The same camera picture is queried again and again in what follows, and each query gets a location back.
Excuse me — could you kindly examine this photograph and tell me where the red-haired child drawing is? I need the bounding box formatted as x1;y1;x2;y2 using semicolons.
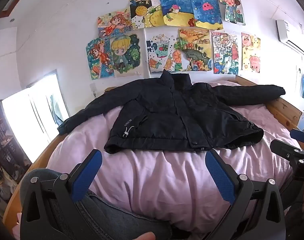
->
216;0;246;26

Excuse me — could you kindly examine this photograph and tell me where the black padded jacket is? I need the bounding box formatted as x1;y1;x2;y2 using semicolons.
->
57;69;286;154

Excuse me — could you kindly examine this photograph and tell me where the pineapple drawing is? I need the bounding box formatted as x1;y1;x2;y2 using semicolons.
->
129;0;165;30

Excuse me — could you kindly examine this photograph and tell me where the city and globe drawing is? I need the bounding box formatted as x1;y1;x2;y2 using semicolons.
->
211;31;239;75

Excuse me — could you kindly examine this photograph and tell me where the bright window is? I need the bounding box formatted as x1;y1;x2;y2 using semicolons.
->
0;69;70;163

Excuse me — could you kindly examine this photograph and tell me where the swimming girl drawing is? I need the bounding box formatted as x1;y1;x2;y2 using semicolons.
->
97;9;133;38

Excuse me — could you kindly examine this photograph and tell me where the person's left hand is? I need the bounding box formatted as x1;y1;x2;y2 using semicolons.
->
130;232;157;240

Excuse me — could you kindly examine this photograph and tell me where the dark cloth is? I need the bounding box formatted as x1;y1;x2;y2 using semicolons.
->
283;177;304;240

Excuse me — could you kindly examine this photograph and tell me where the wooden bed frame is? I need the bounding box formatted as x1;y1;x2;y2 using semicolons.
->
3;75;304;230

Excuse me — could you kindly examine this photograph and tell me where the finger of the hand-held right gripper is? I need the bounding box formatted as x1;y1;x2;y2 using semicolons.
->
290;128;304;145
270;139;304;161

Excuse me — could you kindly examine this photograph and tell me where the hilly landscape drawing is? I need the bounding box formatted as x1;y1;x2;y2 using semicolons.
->
179;28;213;72

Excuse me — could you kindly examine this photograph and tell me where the striped fish drawing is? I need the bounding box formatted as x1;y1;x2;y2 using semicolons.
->
159;0;197;27

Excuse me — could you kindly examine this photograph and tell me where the orange-haired girl underwater drawing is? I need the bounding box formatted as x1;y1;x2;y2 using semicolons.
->
85;37;115;80

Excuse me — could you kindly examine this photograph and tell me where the white wall pipe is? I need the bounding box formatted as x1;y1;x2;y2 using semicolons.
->
138;0;151;78

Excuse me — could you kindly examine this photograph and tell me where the orange slices juice drawing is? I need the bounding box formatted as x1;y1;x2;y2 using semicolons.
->
145;31;184;74

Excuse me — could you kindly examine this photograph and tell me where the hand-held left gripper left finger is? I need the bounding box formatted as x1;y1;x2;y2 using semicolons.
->
20;149;103;240

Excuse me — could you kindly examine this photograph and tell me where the pink jellyfish drawing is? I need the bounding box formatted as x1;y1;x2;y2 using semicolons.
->
189;0;224;30

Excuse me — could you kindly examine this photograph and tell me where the white cabinet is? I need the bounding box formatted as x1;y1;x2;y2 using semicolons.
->
285;97;304;131

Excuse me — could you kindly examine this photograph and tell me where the white air conditioner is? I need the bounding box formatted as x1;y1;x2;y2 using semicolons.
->
276;19;304;56

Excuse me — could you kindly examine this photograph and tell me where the blond child drawing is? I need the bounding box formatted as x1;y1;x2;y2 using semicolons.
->
109;33;143;78

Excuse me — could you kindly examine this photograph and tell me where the pink bed blanket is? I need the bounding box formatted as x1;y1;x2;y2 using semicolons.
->
45;80;302;233

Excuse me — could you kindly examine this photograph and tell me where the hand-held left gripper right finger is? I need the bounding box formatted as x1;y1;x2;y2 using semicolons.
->
199;149;286;240

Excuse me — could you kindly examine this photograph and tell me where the pink pig and chick drawing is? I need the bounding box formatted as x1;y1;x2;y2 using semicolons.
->
241;32;261;74

